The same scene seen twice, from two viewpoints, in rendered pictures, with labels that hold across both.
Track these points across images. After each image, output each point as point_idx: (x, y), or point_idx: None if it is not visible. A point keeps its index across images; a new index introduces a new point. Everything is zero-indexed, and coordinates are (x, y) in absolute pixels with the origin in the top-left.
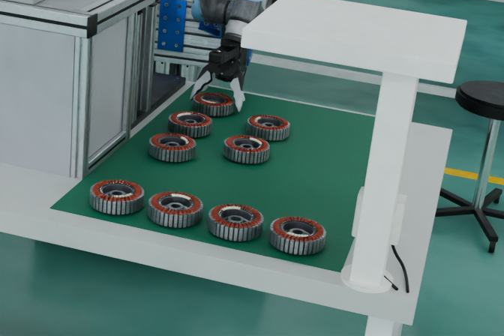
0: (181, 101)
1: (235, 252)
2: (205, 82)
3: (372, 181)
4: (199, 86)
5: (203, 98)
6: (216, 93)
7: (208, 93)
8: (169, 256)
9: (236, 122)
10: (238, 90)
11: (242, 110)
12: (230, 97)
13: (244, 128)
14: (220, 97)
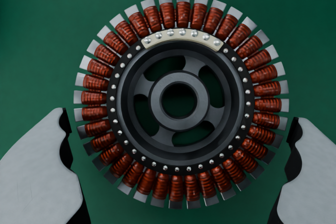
0: (329, 125)
1: None
2: (301, 183)
3: None
4: (313, 151)
5: (236, 107)
6: (202, 190)
7: (237, 156)
8: None
9: (50, 35)
10: (13, 166)
11: (80, 178)
12: (105, 160)
13: None
14: (162, 157)
